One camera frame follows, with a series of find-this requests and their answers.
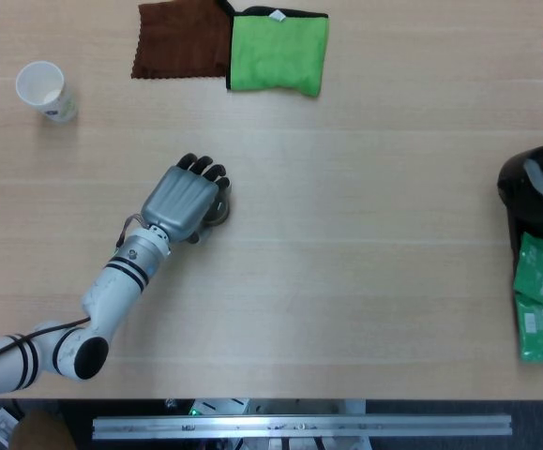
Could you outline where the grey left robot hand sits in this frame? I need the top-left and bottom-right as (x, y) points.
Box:
(139, 153), (233, 246)

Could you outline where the black teapot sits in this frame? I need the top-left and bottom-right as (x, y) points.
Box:
(496, 132), (543, 235)

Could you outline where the small grey cup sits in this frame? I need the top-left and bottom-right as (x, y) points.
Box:
(201, 186), (233, 229)

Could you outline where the brown cloth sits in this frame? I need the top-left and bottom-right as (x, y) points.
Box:
(130, 1), (234, 82)

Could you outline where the green cloth with black trim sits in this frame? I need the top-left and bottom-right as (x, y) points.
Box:
(225, 5), (331, 100)

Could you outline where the white floral paper cup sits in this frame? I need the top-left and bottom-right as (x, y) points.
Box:
(15, 60), (80, 125)

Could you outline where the orange stool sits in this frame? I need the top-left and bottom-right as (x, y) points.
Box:
(8, 409), (78, 450)

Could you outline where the white floor socket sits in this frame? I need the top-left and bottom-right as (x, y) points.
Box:
(0, 407), (20, 447)

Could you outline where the dark arm cable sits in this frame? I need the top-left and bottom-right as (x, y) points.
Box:
(0, 316), (93, 365)

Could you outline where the aluminium rail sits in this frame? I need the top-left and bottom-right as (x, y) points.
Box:
(91, 413), (514, 442)

